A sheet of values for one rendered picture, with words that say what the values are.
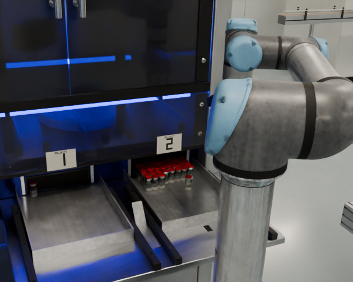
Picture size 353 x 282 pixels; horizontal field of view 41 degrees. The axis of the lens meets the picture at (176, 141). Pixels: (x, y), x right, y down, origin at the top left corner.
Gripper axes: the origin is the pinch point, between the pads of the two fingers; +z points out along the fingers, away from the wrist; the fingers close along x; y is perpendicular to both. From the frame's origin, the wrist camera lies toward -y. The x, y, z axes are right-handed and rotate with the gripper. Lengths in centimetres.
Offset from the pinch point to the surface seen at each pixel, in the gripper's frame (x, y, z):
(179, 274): -1, -26, 61
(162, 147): -8.9, -24.5, 8.1
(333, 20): 296, -295, 17
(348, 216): 85, -32, 59
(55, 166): -42.4, -24.3, 8.9
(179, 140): -3.3, -24.5, 6.2
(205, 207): -2.4, -6.1, 21.0
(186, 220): -12.0, 1.2, 18.9
